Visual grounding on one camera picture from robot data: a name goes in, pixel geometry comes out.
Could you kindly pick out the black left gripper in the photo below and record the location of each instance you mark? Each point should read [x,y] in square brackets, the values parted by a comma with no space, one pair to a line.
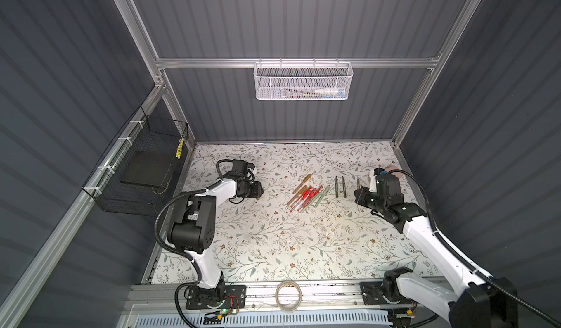
[253,189]

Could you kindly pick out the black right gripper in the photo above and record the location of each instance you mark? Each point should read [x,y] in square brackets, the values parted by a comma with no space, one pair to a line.
[364,196]

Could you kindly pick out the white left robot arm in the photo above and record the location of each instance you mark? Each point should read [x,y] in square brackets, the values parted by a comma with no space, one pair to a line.
[192,224]

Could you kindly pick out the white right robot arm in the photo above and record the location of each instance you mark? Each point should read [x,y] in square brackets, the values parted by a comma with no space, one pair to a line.
[474,298]

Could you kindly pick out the light green pen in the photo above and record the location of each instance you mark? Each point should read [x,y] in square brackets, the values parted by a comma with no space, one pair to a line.
[320,196]

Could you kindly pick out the pens in white basket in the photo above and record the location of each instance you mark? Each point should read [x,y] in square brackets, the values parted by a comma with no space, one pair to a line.
[315,93]

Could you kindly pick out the pink glasses case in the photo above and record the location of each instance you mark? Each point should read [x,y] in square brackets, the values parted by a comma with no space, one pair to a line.
[397,173]

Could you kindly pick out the yellow marker in basket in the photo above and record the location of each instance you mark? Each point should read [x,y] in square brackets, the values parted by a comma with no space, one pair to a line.
[179,148]

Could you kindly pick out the black foam pad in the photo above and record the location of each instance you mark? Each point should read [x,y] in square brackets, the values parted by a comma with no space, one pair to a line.
[149,169]

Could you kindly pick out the white vent grille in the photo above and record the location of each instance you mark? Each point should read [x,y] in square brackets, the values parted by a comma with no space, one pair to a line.
[304,318]

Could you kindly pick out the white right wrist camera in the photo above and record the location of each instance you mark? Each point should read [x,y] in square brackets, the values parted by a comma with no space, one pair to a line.
[378,180]

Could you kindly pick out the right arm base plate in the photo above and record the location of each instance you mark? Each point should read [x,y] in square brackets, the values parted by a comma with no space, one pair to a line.
[381,293]

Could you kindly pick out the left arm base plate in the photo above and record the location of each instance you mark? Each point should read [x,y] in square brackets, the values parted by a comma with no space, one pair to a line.
[223,297]

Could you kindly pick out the black wire basket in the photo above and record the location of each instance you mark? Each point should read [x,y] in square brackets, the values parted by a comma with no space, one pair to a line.
[149,133]

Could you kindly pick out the white wire mesh basket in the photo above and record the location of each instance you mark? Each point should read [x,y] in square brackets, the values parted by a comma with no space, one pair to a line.
[270,77]

